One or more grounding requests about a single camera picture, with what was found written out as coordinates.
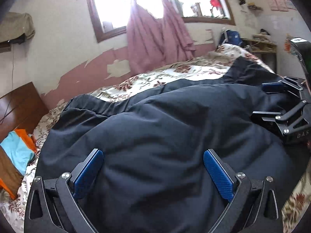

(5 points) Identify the floral white red bedspread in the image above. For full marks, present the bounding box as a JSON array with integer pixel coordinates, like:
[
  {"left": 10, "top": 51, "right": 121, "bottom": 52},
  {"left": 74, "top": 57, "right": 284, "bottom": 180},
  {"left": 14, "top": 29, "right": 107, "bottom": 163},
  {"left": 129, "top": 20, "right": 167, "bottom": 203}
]
[{"left": 1, "top": 44, "right": 310, "bottom": 232}]

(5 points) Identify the wooden side shelf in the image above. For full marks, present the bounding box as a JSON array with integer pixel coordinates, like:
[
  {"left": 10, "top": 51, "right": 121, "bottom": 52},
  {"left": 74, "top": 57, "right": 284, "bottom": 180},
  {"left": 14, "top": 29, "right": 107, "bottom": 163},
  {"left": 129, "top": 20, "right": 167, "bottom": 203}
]
[{"left": 241, "top": 34, "right": 277, "bottom": 72}]

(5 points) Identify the brown framed window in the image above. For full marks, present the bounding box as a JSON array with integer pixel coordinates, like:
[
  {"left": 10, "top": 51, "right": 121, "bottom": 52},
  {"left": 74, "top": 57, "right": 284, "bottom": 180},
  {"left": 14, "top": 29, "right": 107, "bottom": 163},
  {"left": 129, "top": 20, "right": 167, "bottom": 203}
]
[{"left": 87, "top": 0, "right": 235, "bottom": 42}]

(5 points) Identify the brown wooden headboard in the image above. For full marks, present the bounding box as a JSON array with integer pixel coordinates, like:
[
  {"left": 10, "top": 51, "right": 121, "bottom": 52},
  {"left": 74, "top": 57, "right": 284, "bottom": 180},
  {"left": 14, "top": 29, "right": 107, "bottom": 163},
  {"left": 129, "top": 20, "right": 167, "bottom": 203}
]
[{"left": 1, "top": 82, "right": 48, "bottom": 140}]

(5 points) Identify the dark navy padded coat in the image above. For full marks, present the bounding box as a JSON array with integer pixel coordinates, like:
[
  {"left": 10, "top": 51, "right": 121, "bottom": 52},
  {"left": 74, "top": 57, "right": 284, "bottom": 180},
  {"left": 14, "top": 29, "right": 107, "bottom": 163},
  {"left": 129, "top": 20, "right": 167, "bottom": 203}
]
[{"left": 36, "top": 57, "right": 310, "bottom": 232}]

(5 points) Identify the blue backpack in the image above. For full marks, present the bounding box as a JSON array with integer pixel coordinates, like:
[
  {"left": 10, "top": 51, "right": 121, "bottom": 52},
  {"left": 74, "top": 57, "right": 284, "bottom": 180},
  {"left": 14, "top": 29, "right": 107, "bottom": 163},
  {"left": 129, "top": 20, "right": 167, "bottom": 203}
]
[{"left": 219, "top": 30, "right": 242, "bottom": 46}]

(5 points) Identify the pink window curtain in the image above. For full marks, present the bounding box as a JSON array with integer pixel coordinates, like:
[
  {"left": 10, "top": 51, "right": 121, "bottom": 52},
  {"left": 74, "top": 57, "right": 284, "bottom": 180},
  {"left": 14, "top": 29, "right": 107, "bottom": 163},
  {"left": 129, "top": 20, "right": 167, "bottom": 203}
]
[{"left": 127, "top": 0, "right": 196, "bottom": 75}]

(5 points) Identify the olive cloth covered shelf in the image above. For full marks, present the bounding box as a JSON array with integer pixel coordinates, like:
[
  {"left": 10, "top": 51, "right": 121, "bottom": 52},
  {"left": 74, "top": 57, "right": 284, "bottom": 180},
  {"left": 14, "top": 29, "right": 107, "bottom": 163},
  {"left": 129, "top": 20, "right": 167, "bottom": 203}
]
[{"left": 1, "top": 12, "right": 35, "bottom": 53}]

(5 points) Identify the orange blue brown pillow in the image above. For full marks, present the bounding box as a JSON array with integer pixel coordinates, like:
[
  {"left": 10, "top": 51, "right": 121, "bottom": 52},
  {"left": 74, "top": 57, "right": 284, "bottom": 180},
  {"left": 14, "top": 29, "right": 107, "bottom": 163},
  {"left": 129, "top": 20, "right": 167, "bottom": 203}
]
[{"left": 0, "top": 129, "right": 37, "bottom": 200}]

